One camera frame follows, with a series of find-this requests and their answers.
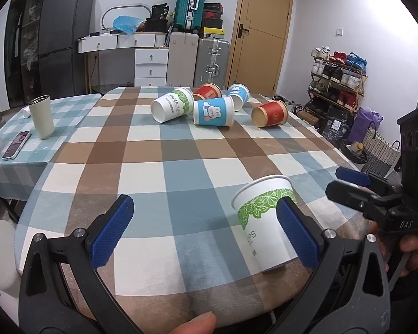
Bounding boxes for white green leaf paper cup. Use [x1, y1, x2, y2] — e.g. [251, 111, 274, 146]
[231, 175, 297, 272]

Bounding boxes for right red paper cup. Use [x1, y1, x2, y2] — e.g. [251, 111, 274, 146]
[251, 100, 289, 128]

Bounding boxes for red paper cup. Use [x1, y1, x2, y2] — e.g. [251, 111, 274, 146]
[251, 100, 289, 128]
[193, 83, 222, 100]

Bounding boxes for far blue paper cup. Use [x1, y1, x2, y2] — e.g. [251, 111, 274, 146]
[227, 83, 250, 112]

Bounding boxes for blue bunny paper cup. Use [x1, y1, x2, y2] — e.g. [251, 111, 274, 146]
[193, 97, 235, 127]

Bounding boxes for far red paper cup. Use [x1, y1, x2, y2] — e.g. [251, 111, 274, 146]
[193, 83, 222, 100]

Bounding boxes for lying white green paper cup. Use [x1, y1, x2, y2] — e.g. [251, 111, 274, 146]
[150, 87, 194, 124]

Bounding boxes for right hand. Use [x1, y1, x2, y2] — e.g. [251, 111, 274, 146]
[369, 222, 418, 277]

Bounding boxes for left hand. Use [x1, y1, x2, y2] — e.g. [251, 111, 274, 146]
[171, 311, 217, 334]

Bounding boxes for woven basket bag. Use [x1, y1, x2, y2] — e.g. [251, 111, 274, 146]
[362, 127, 401, 178]

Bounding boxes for black paper bag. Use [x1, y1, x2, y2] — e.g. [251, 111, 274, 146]
[322, 106, 354, 148]

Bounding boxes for purple bag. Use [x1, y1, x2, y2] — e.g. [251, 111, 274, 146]
[348, 107, 383, 143]

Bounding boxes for shoe rack with shoes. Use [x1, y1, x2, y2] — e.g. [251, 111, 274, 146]
[305, 46, 367, 118]

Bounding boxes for checked tablecloth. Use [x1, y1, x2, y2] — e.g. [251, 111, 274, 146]
[0, 87, 368, 333]

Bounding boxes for smartphone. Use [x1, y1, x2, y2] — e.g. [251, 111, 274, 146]
[2, 131, 31, 161]

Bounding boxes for wooden door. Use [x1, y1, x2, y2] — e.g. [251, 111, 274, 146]
[226, 0, 294, 97]

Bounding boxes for silver suitcase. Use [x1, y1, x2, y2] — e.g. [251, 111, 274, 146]
[193, 38, 230, 89]

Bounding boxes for cream tumbler mug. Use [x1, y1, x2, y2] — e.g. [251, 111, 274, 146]
[28, 95, 54, 139]

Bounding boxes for stacked shoe boxes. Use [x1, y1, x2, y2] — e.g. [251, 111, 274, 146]
[200, 2, 225, 39]

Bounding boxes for beige suitcase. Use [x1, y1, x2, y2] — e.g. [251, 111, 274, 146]
[167, 33, 199, 87]

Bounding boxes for white drawer desk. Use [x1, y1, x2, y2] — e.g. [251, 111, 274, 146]
[78, 33, 169, 87]

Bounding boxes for teal suitcase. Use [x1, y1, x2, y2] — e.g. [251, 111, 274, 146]
[174, 0, 205, 31]

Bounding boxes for black handbag on desk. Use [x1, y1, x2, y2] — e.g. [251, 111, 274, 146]
[145, 3, 169, 33]

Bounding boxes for black refrigerator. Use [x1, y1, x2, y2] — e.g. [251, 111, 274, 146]
[38, 0, 94, 100]

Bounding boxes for black glass cabinet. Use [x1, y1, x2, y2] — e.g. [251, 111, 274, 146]
[4, 0, 43, 108]

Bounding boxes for blue plastic bag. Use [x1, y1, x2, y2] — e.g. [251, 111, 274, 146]
[112, 15, 144, 35]

